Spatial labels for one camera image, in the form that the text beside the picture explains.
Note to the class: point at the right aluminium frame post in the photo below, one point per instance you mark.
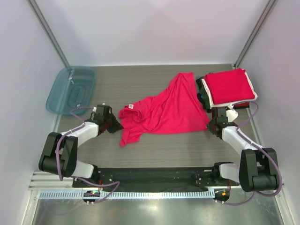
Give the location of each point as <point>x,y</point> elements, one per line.
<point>255,31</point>

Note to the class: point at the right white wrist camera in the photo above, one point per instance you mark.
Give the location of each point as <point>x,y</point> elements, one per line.
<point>231,113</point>

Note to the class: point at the left aluminium frame post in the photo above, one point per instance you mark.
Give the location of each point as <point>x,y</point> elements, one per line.
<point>45,26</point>

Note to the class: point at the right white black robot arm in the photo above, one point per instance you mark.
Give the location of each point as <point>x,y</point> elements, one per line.
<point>258,170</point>

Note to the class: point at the white t-shirt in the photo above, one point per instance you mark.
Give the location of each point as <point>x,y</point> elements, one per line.
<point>252,93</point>

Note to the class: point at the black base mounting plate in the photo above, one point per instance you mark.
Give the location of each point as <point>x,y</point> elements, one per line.
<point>162,177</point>

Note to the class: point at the dark green t-shirt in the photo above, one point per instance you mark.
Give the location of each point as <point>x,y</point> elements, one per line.
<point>204,98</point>

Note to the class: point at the dark red t-shirt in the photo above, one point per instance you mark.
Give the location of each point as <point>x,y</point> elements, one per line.
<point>242,105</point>

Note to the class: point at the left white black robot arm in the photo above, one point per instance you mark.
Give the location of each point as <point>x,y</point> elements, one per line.
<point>59,155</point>

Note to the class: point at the aluminium frame post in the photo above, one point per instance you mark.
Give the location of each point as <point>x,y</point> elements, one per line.
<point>255,31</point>
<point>45,26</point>

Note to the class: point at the slotted white cable duct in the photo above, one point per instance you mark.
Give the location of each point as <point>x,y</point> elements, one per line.
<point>84,194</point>

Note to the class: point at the pink red t-shirt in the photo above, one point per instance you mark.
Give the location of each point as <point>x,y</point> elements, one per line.
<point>175,110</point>
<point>230,85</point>

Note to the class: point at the aluminium rail profile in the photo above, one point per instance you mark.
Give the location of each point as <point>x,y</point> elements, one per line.
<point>48,181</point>

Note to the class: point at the teal plastic tray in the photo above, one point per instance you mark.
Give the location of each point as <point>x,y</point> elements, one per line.
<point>72,89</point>

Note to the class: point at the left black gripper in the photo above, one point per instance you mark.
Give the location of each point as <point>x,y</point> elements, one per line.
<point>116,126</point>

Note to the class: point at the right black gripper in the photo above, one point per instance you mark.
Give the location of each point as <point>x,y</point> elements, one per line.
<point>209,125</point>

